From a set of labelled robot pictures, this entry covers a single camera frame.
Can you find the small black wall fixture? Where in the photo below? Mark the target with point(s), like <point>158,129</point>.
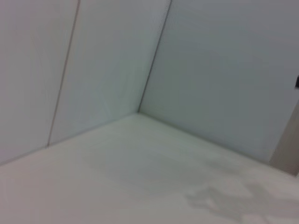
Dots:
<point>297,82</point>

